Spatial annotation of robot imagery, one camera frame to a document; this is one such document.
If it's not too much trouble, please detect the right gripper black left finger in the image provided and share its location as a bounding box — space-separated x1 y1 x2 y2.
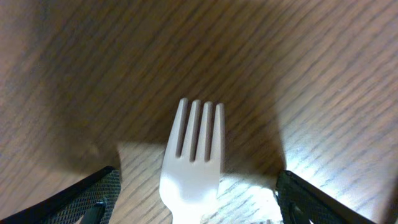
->
1 166 121 223

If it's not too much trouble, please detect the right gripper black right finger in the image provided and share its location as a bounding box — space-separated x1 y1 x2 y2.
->
276 170 373 224

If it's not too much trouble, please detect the white plastic fork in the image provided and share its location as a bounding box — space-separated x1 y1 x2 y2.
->
159 98 225 224

